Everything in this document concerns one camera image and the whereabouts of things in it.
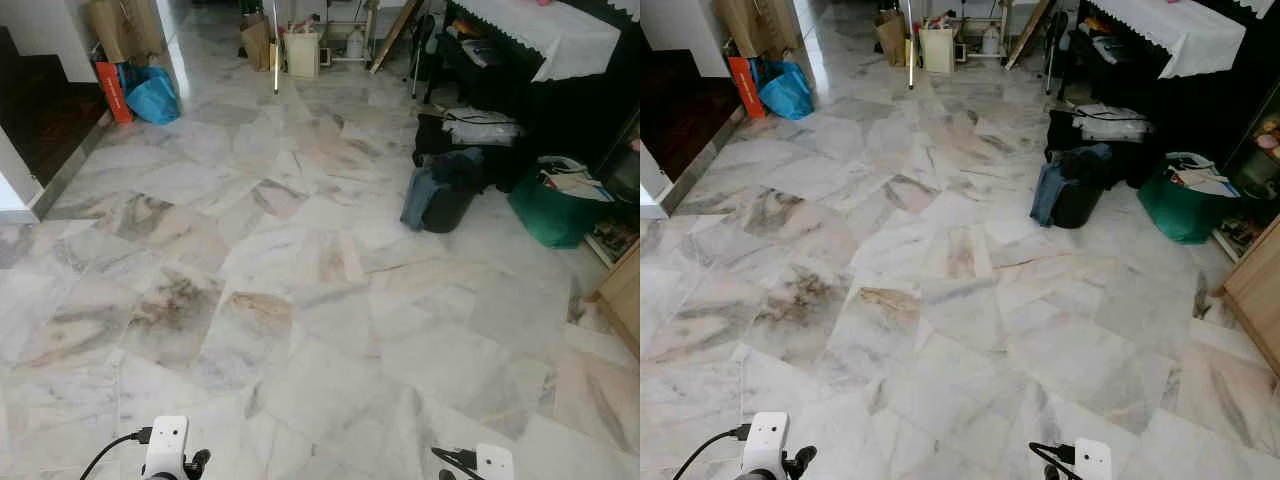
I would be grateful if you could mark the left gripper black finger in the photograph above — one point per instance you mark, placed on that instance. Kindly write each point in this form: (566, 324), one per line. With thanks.
(801, 460)
(199, 462)

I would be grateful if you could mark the light wooden cabinet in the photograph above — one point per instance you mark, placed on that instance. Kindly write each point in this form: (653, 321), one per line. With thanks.
(1255, 290)
(622, 295)

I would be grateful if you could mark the dark display shelf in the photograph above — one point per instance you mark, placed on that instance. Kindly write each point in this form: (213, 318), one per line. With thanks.
(1255, 170)
(620, 175)

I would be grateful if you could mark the green fabric bag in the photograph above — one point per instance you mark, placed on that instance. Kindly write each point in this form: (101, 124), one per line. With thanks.
(550, 220)
(1180, 215)

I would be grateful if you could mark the black bin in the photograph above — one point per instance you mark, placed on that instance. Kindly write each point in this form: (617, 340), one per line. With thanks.
(450, 205)
(1080, 205)

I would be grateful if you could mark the white papers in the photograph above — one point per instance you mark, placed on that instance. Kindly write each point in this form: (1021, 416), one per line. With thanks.
(1200, 178)
(575, 180)

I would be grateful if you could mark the blue plastic bag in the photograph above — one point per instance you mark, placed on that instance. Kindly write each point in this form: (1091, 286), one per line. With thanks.
(788, 92)
(155, 100)

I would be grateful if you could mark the orange paper bag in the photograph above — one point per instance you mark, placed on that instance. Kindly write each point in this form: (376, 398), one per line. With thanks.
(745, 88)
(113, 92)

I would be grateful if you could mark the black bag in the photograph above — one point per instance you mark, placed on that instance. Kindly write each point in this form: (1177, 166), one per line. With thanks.
(430, 140)
(1062, 135)

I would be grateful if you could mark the black table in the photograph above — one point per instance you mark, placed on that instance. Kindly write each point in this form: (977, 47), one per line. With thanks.
(580, 110)
(1200, 110)

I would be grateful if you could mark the metal pole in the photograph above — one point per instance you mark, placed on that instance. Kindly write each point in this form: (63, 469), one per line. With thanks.
(910, 45)
(275, 50)

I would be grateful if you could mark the cream box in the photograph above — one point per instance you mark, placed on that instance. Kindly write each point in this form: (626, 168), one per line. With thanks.
(937, 50)
(302, 55)

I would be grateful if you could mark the small brown paper bag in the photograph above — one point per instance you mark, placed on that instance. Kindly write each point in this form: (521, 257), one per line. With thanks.
(256, 45)
(891, 40)

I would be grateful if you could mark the clear plastic bag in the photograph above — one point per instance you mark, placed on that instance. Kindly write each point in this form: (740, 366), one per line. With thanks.
(1110, 122)
(480, 127)

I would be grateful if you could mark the large brown paper bag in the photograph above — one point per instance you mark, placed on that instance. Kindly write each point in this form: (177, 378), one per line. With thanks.
(120, 28)
(750, 25)

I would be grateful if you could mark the white plastic bottle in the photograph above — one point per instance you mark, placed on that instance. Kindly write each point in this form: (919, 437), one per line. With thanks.
(354, 44)
(990, 40)

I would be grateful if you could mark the wooden plank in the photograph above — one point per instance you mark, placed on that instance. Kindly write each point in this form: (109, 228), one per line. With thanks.
(1028, 33)
(395, 35)

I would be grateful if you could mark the white lace tablecloth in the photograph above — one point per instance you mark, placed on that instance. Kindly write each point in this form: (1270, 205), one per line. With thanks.
(1180, 30)
(550, 35)

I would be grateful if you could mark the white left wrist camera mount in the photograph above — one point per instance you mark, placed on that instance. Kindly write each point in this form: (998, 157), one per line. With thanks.
(765, 442)
(166, 445)

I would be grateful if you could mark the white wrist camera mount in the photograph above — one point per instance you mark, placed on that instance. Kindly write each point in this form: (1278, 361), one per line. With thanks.
(765, 442)
(1092, 460)
(166, 445)
(495, 463)

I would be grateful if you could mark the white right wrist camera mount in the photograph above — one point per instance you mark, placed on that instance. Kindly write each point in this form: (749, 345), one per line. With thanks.
(495, 463)
(1092, 460)

